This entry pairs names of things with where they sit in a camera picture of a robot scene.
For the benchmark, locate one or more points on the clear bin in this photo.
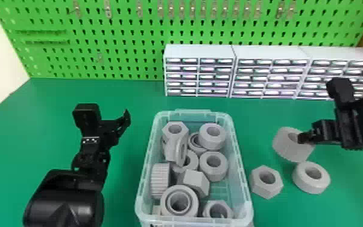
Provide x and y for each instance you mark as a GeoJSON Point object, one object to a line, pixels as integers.
{"type": "Point", "coordinates": [237, 193]}

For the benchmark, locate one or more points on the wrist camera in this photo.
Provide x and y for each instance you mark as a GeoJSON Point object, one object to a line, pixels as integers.
{"type": "Point", "coordinates": [86, 118]}
{"type": "Point", "coordinates": [341, 92]}

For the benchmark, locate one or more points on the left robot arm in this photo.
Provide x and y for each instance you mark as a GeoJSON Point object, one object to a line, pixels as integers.
{"type": "Point", "coordinates": [64, 199]}

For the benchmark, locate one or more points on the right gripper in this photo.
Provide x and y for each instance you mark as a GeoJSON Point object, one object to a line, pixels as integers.
{"type": "Point", "coordinates": [355, 126]}

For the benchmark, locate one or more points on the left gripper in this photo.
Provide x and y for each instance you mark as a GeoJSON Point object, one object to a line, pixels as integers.
{"type": "Point", "coordinates": [109, 133]}

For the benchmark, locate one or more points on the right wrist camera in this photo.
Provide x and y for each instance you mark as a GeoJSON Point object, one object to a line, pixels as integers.
{"type": "Point", "coordinates": [341, 92]}

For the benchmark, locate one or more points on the grey nut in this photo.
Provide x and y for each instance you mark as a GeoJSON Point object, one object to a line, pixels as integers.
{"type": "Point", "coordinates": [169, 136]}
{"type": "Point", "coordinates": [195, 182]}
{"type": "Point", "coordinates": [208, 210]}
{"type": "Point", "coordinates": [181, 152]}
{"type": "Point", "coordinates": [265, 187]}

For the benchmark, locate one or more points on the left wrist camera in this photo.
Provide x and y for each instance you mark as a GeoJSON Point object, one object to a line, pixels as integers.
{"type": "Point", "coordinates": [86, 118]}

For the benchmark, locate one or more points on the white drawer cabinet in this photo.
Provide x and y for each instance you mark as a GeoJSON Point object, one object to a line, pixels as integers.
{"type": "Point", "coordinates": [267, 52]}
{"type": "Point", "coordinates": [197, 50]}
{"type": "Point", "coordinates": [336, 54]}

